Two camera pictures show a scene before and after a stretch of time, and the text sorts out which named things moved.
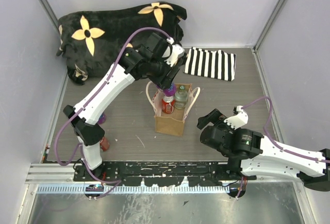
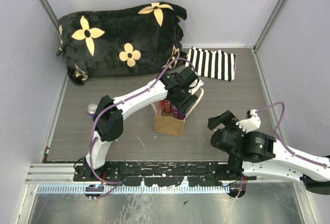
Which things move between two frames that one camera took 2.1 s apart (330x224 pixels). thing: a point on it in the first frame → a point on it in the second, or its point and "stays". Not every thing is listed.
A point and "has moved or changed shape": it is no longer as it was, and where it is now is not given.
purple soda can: (171, 91) has moved or changed shape
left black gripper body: (158, 73) → (184, 100)
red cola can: (168, 104) stays
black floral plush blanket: (91, 40) stays
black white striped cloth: (216, 64) stays
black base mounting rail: (162, 173) stays
